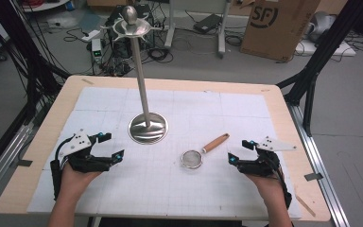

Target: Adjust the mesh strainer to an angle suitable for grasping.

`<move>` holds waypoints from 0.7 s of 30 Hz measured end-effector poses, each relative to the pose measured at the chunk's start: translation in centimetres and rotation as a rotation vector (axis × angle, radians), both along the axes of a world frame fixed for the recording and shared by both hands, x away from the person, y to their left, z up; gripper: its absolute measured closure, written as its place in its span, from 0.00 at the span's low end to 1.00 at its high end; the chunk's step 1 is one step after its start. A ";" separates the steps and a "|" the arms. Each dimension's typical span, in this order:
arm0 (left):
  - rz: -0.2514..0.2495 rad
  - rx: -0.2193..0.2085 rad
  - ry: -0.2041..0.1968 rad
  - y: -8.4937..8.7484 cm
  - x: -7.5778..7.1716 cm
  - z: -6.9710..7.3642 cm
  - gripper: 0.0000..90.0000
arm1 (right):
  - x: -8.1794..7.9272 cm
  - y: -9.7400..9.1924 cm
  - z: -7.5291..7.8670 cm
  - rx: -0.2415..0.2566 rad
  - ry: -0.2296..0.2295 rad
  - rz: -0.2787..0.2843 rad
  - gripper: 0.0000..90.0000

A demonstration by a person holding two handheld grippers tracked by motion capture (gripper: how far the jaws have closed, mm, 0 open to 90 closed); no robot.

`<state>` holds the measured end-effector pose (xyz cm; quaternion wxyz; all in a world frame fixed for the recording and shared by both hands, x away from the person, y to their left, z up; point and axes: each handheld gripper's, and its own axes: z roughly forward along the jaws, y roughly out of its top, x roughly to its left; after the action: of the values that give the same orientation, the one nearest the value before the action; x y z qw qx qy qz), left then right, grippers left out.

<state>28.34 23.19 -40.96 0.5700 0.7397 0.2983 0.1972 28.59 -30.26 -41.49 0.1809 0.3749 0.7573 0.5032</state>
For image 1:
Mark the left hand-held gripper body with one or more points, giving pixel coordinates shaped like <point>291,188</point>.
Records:
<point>82,159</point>

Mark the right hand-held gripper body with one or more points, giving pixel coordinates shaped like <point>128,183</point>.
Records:
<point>263,165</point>

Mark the steel hook stand rack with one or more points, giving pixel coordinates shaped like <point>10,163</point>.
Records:
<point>147,127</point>

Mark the person's left hand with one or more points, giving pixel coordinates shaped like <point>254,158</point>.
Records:
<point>75,181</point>

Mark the person's right hand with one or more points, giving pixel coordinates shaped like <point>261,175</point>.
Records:
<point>271,187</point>

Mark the grey tape piece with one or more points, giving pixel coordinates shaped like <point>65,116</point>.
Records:
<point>24,163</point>
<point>313,177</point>

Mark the thin wooden stick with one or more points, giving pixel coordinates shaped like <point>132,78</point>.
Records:
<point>305,205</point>

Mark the white grid mat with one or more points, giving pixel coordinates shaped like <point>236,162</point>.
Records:
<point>170,189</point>

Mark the white box with green light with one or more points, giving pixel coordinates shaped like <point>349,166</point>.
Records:
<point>96,50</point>

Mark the white power strip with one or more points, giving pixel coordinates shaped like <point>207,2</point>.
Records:
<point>91,35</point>

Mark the white flat board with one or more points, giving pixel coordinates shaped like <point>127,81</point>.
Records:
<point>305,48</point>

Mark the large brown cardboard box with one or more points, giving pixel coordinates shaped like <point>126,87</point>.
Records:
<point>277,31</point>

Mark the flat black device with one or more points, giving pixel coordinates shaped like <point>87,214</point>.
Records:
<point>207,23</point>

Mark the white round table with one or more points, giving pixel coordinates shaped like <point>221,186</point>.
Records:
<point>44,5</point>

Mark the aluminium rail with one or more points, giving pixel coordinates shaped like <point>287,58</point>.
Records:
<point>0,167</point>
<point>321,164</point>

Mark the white metal stand frame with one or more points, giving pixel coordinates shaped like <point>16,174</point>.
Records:
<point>222,34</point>

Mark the black metal frame struts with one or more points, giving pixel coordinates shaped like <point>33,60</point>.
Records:
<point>321,53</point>

